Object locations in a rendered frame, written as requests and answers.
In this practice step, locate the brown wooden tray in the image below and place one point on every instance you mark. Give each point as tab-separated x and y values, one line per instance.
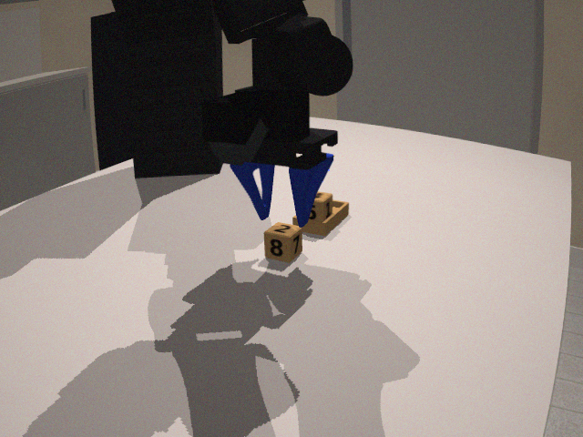
340	210

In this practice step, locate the brown cube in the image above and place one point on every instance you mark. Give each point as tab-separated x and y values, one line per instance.
283	242
322	206

